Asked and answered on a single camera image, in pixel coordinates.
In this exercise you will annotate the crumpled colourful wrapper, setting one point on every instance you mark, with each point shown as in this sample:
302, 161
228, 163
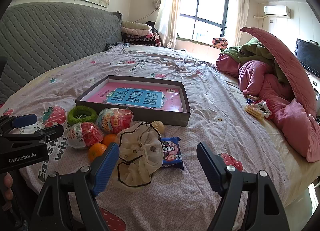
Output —
265, 107

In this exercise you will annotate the green fuzzy scrunchie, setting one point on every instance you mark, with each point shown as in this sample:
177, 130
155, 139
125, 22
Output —
72, 116

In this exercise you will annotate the grey quilted headboard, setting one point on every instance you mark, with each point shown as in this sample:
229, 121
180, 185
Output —
50, 41

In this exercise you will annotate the green blanket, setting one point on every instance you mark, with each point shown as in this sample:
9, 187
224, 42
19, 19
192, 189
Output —
252, 48

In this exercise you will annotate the walnut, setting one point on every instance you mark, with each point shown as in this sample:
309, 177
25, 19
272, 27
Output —
158, 126

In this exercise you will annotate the orange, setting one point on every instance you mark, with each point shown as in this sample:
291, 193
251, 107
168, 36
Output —
96, 152
108, 139

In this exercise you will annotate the cream curtain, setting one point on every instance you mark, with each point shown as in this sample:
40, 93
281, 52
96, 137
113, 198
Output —
168, 8
241, 16

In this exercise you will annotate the pink quilt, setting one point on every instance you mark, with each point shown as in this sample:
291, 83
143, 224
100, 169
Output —
260, 78

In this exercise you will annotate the beige sheer scrunchie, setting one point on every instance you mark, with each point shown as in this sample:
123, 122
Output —
140, 151

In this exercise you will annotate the yellow cracker packet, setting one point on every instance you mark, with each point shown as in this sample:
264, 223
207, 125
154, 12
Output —
253, 111

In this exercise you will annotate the small blue wrapper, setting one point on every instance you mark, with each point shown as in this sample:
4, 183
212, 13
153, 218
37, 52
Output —
249, 100

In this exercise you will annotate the dark knitted cloth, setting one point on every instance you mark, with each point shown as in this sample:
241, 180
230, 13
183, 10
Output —
117, 45

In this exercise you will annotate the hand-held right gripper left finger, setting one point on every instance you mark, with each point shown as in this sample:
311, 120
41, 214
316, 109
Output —
107, 166

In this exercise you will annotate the dark framed window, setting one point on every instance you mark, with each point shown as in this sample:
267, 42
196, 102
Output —
212, 3

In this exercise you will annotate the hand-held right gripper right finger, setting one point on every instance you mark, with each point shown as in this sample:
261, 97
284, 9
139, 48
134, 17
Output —
210, 168

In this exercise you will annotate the grey shallow cardboard box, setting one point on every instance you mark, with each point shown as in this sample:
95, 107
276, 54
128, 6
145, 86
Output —
162, 118

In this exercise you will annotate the person's left hand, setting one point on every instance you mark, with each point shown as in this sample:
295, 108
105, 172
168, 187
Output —
8, 183

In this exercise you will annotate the blue cookie packet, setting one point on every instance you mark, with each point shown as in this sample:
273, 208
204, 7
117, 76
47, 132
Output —
172, 153

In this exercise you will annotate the small biscuit packet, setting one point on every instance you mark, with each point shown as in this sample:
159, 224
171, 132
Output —
253, 97

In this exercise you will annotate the white air conditioner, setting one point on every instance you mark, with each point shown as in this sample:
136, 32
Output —
276, 10

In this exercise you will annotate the stack of folded blankets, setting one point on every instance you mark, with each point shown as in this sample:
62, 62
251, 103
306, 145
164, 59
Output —
137, 33

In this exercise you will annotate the pink and blue book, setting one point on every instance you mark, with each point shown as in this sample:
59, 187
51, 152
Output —
100, 93

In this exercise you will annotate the red snack packet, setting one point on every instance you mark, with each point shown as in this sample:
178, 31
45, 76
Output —
115, 121
85, 134

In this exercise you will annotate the pink quilted pad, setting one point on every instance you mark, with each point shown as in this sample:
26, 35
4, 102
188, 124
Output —
287, 66

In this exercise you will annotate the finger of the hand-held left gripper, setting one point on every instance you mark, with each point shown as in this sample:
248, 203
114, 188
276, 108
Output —
50, 132
25, 120

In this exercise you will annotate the black cloth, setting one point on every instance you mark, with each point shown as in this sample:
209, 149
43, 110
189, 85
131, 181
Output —
150, 25

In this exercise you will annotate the black television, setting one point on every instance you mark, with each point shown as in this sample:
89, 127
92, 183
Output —
307, 56

